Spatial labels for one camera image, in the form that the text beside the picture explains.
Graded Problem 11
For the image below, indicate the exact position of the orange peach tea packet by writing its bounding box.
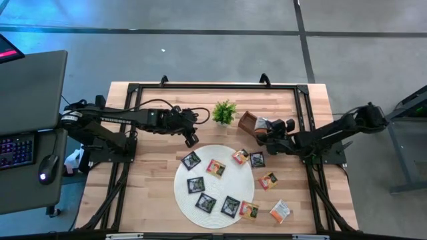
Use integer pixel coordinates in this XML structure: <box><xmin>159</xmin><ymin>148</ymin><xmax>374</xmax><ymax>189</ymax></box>
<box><xmin>258</xmin><ymin>171</ymin><xmax>279</xmax><ymax>192</ymax></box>
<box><xmin>232</xmin><ymin>148</ymin><xmax>250</xmax><ymax>165</ymax></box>
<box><xmin>238</xmin><ymin>200</ymin><xmax>260</xmax><ymax>221</ymax></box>
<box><xmin>205</xmin><ymin>159</ymin><xmax>226</xmax><ymax>179</ymax></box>

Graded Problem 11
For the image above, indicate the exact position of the grey metal side table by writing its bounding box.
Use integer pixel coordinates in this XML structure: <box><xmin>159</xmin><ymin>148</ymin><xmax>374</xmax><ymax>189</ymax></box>
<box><xmin>368</xmin><ymin>85</ymin><xmax>427</xmax><ymax>194</ymax></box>

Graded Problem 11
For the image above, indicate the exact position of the desk computer monitor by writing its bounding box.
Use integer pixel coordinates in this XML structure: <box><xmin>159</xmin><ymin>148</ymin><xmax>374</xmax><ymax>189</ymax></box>
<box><xmin>0</xmin><ymin>33</ymin><xmax>26</xmax><ymax>65</ymax></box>

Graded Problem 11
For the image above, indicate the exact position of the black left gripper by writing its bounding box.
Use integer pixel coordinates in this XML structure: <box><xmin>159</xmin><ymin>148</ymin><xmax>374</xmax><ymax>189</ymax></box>
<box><xmin>165</xmin><ymin>105</ymin><xmax>201</xmax><ymax>149</ymax></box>

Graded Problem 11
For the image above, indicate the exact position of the brown wooden organiser box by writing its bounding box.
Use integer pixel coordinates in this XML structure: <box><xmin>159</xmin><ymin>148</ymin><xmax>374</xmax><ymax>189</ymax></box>
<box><xmin>237</xmin><ymin>111</ymin><xmax>260</xmax><ymax>137</ymax></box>

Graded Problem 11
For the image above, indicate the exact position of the white paper card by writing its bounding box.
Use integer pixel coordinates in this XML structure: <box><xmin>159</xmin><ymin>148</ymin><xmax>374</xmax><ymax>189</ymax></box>
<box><xmin>254</xmin><ymin>117</ymin><xmax>270</xmax><ymax>133</ymax></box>

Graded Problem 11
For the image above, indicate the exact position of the black computer mouse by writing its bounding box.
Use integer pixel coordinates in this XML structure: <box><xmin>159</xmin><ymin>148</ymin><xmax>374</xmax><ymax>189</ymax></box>
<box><xmin>37</xmin><ymin>153</ymin><xmax>60</xmax><ymax>186</ymax></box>

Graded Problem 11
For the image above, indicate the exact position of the white round woven placemat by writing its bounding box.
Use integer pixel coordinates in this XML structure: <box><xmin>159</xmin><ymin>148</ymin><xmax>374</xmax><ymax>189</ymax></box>
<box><xmin>173</xmin><ymin>144</ymin><xmax>256</xmax><ymax>230</ymax></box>

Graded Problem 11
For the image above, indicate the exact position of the white orange tea packet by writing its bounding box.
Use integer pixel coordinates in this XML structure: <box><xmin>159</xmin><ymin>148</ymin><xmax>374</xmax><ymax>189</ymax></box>
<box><xmin>269</xmin><ymin>199</ymin><xmax>292</xmax><ymax>224</ymax></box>

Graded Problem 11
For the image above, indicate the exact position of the green potted artificial plant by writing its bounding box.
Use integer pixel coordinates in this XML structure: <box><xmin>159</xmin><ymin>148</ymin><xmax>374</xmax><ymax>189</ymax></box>
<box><xmin>211</xmin><ymin>99</ymin><xmax>238</xmax><ymax>127</ymax></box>

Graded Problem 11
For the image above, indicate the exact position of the silver metal bracket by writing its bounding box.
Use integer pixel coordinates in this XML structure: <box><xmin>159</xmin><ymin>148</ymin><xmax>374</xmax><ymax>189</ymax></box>
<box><xmin>105</xmin><ymin>233</ymin><xmax>144</xmax><ymax>240</ymax></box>
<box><xmin>292</xmin><ymin>234</ymin><xmax>330</xmax><ymax>240</ymax></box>

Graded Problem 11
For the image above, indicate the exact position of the black foil tea packet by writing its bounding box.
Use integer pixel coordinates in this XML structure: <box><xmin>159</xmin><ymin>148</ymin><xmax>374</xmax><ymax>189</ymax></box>
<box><xmin>194</xmin><ymin>192</ymin><xmax>218</xmax><ymax>215</ymax></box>
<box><xmin>249</xmin><ymin>151</ymin><xmax>266</xmax><ymax>169</ymax></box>
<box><xmin>220</xmin><ymin>195</ymin><xmax>242</xmax><ymax>219</ymax></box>
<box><xmin>186</xmin><ymin>176</ymin><xmax>206</xmax><ymax>195</ymax></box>
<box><xmin>180</xmin><ymin>151</ymin><xmax>202</xmax><ymax>171</ymax></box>

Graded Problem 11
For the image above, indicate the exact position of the grey office desk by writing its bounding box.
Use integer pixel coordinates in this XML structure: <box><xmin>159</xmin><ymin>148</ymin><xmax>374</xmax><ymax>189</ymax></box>
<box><xmin>0</xmin><ymin>49</ymin><xmax>69</xmax><ymax>217</ymax></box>

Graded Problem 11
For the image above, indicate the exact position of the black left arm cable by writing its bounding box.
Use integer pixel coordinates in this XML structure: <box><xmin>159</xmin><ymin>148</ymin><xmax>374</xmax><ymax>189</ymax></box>
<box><xmin>131</xmin><ymin>98</ymin><xmax>211</xmax><ymax>126</ymax></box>

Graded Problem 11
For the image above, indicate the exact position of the black backlit keyboard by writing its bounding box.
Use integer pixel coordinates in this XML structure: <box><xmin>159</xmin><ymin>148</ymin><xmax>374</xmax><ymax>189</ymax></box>
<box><xmin>0</xmin><ymin>133</ymin><xmax>36</xmax><ymax>171</ymax></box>

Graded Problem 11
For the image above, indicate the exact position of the white object under desk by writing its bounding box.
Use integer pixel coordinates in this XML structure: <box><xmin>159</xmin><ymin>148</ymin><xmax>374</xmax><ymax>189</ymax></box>
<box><xmin>63</xmin><ymin>148</ymin><xmax>85</xmax><ymax>176</ymax></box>

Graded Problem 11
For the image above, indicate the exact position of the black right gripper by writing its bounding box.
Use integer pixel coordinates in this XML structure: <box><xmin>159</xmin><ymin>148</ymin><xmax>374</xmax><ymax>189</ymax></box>
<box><xmin>256</xmin><ymin>118</ymin><xmax>300</xmax><ymax>156</ymax></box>

